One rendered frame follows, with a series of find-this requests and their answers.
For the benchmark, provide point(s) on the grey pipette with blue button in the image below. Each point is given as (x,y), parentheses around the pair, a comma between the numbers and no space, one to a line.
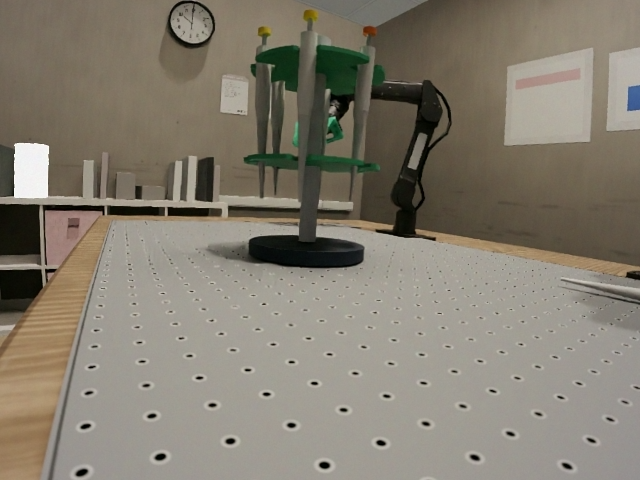
(325,129)

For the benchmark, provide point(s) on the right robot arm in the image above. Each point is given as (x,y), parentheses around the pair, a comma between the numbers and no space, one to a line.
(430,114)

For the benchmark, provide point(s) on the grey pipette with red button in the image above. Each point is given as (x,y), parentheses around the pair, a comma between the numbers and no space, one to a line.
(277,118)

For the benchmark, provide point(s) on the grey pipette with yellow button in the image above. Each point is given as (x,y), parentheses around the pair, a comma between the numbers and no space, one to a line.
(305,91)
(633,293)
(262,102)

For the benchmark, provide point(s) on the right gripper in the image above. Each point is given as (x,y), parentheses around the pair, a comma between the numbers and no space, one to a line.
(333,126)

